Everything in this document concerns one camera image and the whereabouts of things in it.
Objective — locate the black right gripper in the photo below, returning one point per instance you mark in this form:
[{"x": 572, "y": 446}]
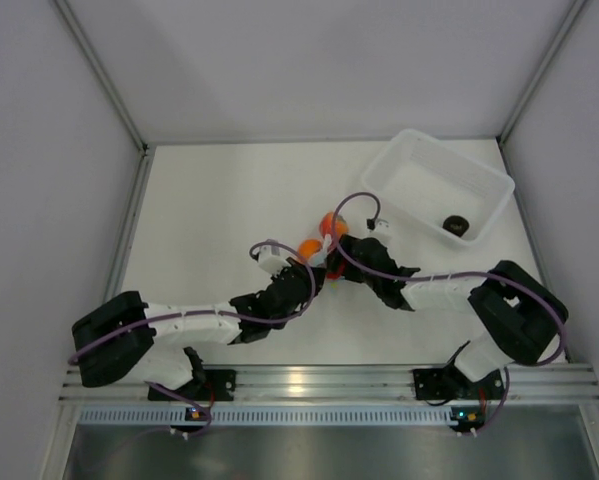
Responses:
[{"x": 346, "y": 245}]

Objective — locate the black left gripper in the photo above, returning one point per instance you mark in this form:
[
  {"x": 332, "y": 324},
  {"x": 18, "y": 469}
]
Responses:
[{"x": 299, "y": 269}]

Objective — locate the orange fake fruit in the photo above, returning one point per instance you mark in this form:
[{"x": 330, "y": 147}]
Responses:
[{"x": 308, "y": 248}]

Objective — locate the clear zip top bag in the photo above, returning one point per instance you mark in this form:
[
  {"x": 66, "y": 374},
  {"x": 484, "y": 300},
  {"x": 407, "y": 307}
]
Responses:
[{"x": 319, "y": 260}]

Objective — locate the yellow fake bell pepper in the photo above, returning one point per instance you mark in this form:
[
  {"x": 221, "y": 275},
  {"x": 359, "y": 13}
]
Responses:
[{"x": 333, "y": 225}]

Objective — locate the black fake food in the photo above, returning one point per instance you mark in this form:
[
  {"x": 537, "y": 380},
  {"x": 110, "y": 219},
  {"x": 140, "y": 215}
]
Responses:
[{"x": 456, "y": 225}]

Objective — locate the red fake pepper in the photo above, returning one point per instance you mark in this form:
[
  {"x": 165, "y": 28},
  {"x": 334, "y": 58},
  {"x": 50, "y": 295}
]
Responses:
[{"x": 335, "y": 266}]

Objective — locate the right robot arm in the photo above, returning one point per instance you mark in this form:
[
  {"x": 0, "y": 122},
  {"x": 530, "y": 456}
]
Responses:
[{"x": 524, "y": 323}]

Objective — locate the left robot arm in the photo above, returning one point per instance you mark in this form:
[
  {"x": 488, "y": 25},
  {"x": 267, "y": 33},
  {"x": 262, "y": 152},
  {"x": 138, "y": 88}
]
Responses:
[{"x": 127, "y": 338}]

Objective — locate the white plastic basket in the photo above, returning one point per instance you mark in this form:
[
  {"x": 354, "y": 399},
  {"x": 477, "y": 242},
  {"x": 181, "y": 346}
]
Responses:
[{"x": 421, "y": 179}]

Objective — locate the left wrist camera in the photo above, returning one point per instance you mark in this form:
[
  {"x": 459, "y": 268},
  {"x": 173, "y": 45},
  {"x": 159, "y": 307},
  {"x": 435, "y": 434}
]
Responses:
[{"x": 270, "y": 259}]

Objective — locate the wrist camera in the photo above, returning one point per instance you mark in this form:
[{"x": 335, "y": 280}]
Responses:
[
  {"x": 380, "y": 230},
  {"x": 270, "y": 259}
]

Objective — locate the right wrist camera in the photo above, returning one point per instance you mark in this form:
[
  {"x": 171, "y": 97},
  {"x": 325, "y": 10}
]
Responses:
[{"x": 380, "y": 230}]

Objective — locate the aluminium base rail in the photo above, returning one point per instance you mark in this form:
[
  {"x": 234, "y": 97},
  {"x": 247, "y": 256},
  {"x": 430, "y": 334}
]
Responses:
[{"x": 559, "y": 383}]

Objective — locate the white slotted cable duct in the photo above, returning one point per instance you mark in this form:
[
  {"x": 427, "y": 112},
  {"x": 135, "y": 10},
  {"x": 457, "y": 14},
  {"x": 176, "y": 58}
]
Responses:
[{"x": 231, "y": 415}]

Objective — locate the aluminium frame post left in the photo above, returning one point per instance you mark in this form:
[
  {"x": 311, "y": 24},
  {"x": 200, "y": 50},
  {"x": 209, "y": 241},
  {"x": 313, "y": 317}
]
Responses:
[{"x": 97, "y": 67}]

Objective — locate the aluminium frame post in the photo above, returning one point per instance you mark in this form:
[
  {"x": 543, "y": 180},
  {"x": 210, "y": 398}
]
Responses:
[
  {"x": 548, "y": 55},
  {"x": 97, "y": 67}
]

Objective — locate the aluminium frame post right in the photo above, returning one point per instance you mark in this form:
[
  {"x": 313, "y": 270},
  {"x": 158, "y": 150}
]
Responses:
[{"x": 548, "y": 55}]

